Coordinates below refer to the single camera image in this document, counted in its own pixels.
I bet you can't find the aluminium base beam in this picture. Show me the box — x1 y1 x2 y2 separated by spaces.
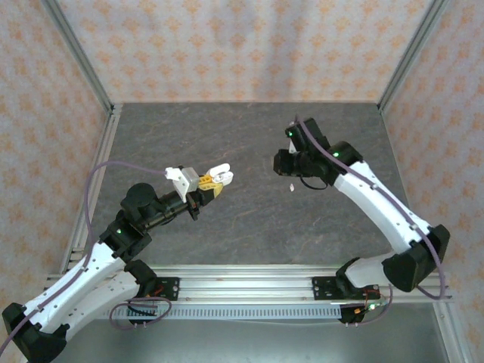
45 264 455 303

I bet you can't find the grey metal sheet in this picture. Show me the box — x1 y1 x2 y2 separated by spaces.
64 318 455 363

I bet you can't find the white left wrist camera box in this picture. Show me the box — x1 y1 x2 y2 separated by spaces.
164 165 200 204

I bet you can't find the thin black cable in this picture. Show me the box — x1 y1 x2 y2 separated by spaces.
299 174 330 191

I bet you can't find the aluminium table side rail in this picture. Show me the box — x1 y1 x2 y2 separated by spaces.
59 104 124 273

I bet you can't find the slotted grey cable duct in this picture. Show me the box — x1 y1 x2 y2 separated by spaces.
107 305 342 321

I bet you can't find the aluminium corner post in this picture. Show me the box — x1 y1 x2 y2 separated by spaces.
377 0 453 113
40 0 116 114

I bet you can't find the aluminium frame leg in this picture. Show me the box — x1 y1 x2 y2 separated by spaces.
433 302 468 363

